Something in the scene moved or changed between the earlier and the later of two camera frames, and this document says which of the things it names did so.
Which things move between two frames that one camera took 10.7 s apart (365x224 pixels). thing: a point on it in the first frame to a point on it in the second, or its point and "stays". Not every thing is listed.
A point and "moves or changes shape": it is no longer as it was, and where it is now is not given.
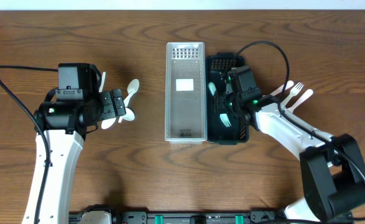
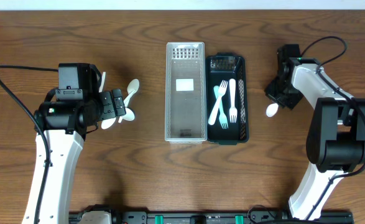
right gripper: (221, 104) to (281, 94)
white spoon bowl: (132, 86) stays
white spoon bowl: (107, 123) stays
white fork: (293, 92) moves or changes shape
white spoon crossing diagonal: (129, 116) stays
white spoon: (102, 81) stays
